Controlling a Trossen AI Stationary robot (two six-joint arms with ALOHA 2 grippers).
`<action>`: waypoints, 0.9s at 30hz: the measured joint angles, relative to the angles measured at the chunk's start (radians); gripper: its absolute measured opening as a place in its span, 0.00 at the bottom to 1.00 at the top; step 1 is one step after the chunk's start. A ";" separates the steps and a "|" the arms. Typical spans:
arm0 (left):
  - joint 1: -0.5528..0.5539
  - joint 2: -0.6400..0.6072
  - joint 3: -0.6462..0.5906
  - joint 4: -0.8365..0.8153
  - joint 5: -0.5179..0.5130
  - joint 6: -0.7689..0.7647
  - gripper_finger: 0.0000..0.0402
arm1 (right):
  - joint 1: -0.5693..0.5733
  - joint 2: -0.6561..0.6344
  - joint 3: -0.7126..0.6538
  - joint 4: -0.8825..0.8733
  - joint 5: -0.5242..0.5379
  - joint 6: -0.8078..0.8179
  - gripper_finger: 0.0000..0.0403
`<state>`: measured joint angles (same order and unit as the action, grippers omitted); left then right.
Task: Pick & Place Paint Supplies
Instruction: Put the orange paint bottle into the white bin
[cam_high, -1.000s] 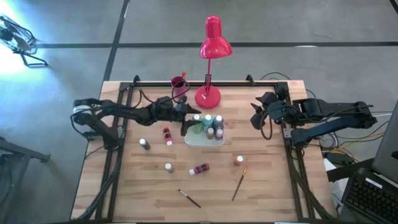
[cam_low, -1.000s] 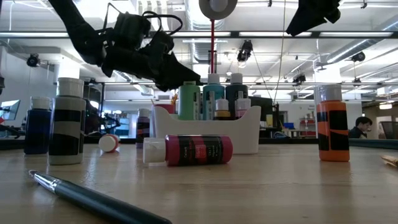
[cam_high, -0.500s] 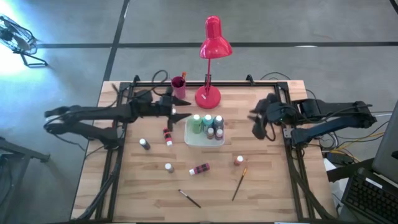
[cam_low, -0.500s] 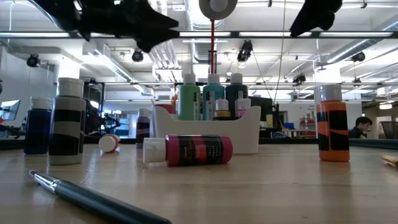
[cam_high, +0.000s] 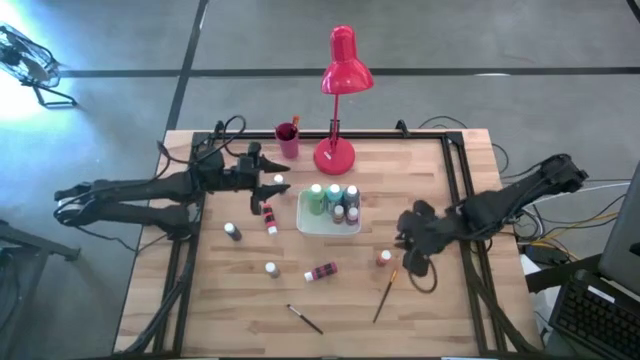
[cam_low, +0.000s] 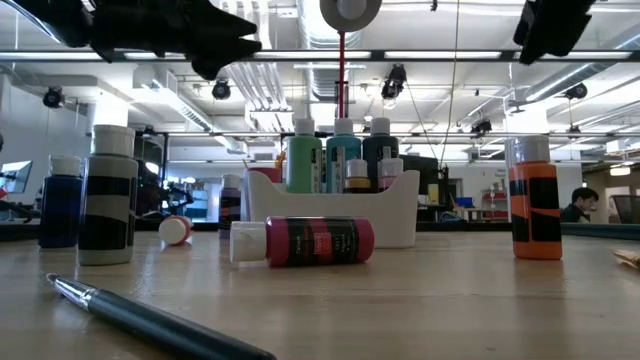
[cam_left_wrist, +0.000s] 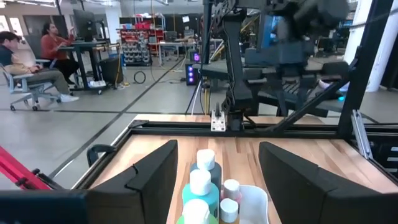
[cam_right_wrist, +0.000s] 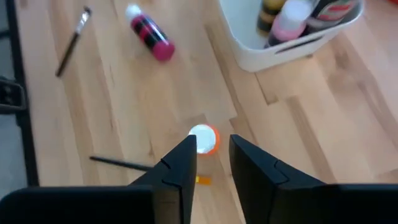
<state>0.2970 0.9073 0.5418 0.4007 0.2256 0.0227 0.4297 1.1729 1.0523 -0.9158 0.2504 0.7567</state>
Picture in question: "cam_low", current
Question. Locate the small purple paint bottle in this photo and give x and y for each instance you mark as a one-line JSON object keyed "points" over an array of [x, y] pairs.
{"points": [[230, 207]]}

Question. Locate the large navy paint bottle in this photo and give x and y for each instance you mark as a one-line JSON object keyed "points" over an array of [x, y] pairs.
{"points": [[380, 150]]}

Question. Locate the large teal paint bottle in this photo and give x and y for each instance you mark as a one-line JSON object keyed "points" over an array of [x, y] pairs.
{"points": [[350, 150]]}

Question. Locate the black ceiling spotlight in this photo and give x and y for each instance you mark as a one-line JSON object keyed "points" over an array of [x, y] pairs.
{"points": [[577, 91], [52, 97], [481, 127], [395, 82], [221, 91]]}

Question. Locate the person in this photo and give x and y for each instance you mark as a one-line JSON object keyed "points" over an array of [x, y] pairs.
{"points": [[580, 207]]}

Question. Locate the small orange paint bottle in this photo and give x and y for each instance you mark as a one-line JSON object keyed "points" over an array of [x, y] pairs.
{"points": [[536, 205]]}

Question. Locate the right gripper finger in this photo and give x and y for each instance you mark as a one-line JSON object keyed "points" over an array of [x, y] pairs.
{"points": [[527, 45], [527, 20]]}

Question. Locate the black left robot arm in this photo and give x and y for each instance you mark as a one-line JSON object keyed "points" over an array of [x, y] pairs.
{"points": [[55, 20]]}

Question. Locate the small grey paint bottle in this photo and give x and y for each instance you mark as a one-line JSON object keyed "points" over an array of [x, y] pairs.
{"points": [[107, 200]]}

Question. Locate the black aluminium table frame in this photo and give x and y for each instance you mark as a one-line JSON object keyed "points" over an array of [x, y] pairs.
{"points": [[600, 231]]}

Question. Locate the black overhead rig beam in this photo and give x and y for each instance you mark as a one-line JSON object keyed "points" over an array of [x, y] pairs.
{"points": [[377, 55]]}

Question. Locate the small pink paint bottle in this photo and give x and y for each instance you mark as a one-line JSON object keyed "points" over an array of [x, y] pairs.
{"points": [[392, 172]]}

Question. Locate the small yellow paint bottle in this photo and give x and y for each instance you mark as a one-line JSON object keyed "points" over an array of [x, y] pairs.
{"points": [[357, 185]]}

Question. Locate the red plastic cup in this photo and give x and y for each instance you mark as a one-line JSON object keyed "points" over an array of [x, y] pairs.
{"points": [[265, 175]]}

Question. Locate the dark pen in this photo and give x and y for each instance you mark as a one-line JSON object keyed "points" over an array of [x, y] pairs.
{"points": [[150, 325]]}

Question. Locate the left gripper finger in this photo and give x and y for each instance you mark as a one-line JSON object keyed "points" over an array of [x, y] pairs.
{"points": [[225, 57], [232, 27]]}

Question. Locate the black monitor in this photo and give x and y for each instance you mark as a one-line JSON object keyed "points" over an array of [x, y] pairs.
{"points": [[422, 170]]}

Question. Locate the white plastic bin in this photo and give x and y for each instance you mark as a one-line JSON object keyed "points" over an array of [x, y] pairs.
{"points": [[350, 220]]}

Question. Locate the small red paint bottle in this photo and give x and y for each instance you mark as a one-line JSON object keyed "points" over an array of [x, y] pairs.
{"points": [[174, 231]]}

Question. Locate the large green paint bottle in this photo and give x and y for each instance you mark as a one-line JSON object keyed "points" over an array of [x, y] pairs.
{"points": [[300, 165]]}

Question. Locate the small magenta paint bottle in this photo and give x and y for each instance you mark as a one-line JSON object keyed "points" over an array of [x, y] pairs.
{"points": [[320, 242]]}

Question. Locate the small blue paint bottle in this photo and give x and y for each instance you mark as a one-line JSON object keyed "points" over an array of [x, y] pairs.
{"points": [[60, 210]]}

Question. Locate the lit computer monitor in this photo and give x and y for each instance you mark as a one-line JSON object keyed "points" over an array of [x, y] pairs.
{"points": [[15, 177]]}

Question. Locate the black paintbrush gold ferrule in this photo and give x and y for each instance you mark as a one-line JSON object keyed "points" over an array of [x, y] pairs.
{"points": [[278, 163]]}

